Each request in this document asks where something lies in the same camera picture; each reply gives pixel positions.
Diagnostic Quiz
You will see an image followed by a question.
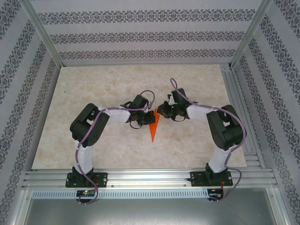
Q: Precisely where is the orange paper sheet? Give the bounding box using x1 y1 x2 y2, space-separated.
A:
148 108 162 143

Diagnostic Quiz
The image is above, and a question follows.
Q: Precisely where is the grey metal panel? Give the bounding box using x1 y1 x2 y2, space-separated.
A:
23 198 285 225

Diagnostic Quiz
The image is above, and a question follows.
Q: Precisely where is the aluminium side rail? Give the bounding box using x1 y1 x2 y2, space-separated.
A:
219 63 267 170

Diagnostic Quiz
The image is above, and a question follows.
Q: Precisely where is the aluminium mounting rail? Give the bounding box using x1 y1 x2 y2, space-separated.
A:
22 168 278 190

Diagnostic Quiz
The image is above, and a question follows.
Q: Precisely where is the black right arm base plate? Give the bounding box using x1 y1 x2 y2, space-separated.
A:
190 171 234 188

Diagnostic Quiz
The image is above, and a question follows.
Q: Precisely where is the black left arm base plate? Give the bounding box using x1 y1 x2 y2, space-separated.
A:
65 172 108 188

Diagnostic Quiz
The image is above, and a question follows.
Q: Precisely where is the slotted grey cable duct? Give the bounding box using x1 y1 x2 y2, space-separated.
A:
31 189 209 199

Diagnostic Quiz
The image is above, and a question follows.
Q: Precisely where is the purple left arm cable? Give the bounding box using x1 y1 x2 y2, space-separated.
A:
75 90 157 206

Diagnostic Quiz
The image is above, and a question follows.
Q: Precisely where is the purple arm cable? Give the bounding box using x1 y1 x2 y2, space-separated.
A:
75 90 157 206
170 78 247 204

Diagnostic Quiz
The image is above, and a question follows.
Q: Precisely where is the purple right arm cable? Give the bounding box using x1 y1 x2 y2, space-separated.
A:
170 78 247 204

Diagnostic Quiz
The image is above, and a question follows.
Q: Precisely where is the aluminium frame post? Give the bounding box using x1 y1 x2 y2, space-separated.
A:
267 187 295 225
229 0 275 70
18 0 64 68
7 189 33 225

